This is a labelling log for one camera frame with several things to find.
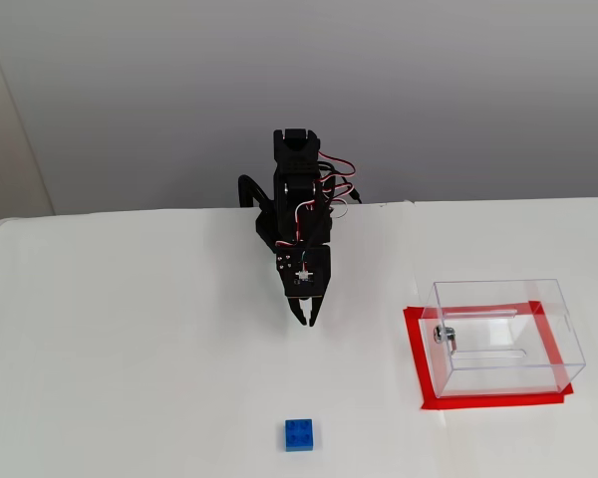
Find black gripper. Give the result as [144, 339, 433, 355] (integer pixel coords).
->
[273, 247, 326, 328]

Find blue lego brick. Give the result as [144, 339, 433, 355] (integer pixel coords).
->
[283, 417, 317, 453]

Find transparent plastic box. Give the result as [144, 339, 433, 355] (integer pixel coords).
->
[418, 278, 587, 399]

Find black table clamp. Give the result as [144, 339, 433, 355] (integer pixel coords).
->
[237, 173, 275, 215]

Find silver lock cylinder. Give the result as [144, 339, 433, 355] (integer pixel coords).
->
[432, 326, 460, 353]

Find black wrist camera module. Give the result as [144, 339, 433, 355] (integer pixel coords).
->
[288, 246, 332, 304]

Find red white servo wire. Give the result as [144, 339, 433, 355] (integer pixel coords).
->
[275, 197, 321, 248]
[318, 152, 358, 220]

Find red tape frame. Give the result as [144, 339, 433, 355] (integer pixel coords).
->
[402, 300, 575, 412]

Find black thin cable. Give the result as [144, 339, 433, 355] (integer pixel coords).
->
[328, 168, 364, 205]

